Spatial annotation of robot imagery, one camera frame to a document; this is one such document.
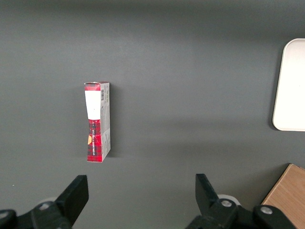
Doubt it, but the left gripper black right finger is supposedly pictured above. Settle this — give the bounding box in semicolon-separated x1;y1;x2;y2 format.
184;173;295;229

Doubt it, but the wooden drawer cabinet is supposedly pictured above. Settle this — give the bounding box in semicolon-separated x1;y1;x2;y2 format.
261;163;305;229

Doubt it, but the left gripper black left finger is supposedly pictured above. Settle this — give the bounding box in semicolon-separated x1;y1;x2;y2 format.
0;175;89;229

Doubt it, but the cream plastic tray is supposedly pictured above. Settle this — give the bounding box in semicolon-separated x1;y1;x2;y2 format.
272;38;305;132

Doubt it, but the red plaid cardboard box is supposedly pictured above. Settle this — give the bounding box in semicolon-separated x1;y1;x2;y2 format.
83;81;112;163

